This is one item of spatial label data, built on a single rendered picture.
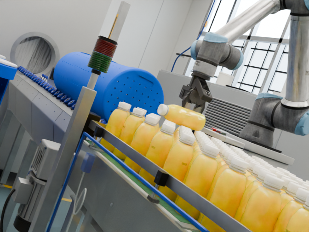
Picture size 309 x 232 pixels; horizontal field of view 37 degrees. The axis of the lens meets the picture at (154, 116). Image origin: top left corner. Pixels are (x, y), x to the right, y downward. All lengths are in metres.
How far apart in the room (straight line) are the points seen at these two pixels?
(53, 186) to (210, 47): 0.80
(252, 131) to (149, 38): 5.28
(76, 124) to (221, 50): 0.70
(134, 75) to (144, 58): 5.69
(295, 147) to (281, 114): 1.17
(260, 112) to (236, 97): 1.45
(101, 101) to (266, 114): 0.97
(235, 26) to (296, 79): 0.46
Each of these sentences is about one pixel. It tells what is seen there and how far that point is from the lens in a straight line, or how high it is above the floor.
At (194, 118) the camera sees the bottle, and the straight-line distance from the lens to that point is 1.68.
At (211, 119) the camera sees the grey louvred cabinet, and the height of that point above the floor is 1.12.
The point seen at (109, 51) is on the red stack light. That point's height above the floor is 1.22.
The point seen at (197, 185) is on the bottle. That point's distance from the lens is 1.14.
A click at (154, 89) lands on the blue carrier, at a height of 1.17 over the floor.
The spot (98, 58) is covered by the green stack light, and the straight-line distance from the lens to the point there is 1.38.
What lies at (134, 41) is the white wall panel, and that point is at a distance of 7.52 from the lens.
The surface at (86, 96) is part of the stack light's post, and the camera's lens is 1.39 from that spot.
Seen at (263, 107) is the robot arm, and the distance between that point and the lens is 2.52.
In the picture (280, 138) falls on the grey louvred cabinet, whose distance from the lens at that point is 3.48.
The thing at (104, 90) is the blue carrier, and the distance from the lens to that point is 1.90.
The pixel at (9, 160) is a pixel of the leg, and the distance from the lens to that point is 3.93.
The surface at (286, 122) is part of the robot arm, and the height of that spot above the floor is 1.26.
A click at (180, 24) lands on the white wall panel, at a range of 7.88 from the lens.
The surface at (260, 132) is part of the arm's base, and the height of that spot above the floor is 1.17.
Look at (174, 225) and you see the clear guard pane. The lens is 0.99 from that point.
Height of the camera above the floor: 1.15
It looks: 3 degrees down
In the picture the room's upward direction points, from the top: 21 degrees clockwise
